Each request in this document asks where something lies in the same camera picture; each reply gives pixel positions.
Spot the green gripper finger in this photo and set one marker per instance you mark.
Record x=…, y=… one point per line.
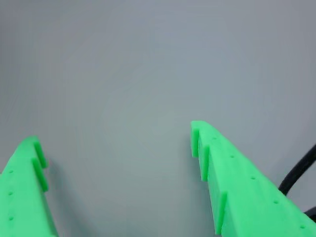
x=247, y=197
x=19, y=197

